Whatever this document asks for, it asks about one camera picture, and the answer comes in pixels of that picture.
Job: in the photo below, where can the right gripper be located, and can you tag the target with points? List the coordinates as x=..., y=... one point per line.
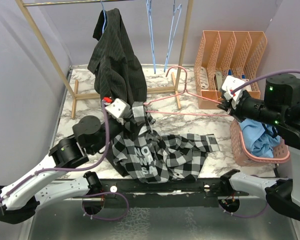
x=232, y=109

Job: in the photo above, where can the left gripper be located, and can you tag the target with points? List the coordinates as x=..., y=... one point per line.
x=133, y=131

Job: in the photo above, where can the pink wire hanger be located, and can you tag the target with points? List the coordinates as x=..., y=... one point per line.
x=180, y=96

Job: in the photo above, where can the grey plaid shirt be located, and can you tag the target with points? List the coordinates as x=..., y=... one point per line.
x=154, y=159

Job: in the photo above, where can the light blue shirt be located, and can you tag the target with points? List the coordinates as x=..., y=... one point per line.
x=260, y=139

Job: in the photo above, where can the blue wire hanger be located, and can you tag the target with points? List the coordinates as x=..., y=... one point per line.
x=176, y=13
x=151, y=35

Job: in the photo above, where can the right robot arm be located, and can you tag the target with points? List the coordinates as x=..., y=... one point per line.
x=279, y=109

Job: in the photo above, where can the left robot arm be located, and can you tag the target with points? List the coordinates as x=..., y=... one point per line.
x=59, y=175

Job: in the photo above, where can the black pinstripe shirt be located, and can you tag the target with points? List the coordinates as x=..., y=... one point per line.
x=118, y=72

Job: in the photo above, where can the blue hanger of black shirt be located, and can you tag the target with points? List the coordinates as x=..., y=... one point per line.
x=104, y=17

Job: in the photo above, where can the orange file organizer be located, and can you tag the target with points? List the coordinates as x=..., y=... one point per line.
x=235, y=52

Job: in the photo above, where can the pink laundry basket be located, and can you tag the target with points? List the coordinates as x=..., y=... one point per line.
x=244, y=158

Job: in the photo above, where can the wooden clothes rack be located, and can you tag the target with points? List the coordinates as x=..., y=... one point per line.
x=91, y=96

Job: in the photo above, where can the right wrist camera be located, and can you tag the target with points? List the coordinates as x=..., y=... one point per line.
x=229, y=85

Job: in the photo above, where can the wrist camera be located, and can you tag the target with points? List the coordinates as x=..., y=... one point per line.
x=118, y=109
x=229, y=85

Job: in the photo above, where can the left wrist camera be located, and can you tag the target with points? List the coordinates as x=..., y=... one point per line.
x=118, y=109

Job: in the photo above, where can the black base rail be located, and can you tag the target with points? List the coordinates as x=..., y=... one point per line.
x=204, y=192

